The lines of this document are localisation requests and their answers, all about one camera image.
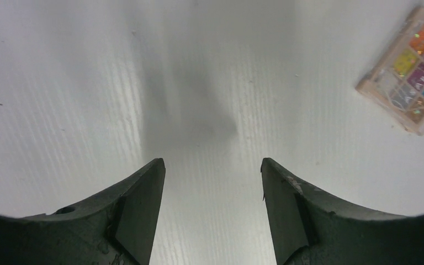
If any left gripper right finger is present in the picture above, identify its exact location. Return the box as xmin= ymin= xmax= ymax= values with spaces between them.
xmin=261 ymin=158 xmax=424 ymax=264

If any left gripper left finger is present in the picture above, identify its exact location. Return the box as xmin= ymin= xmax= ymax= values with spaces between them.
xmin=0 ymin=158 xmax=166 ymax=264

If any colourful eyeshadow palette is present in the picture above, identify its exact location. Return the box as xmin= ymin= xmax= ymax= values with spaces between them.
xmin=356 ymin=5 xmax=424 ymax=135

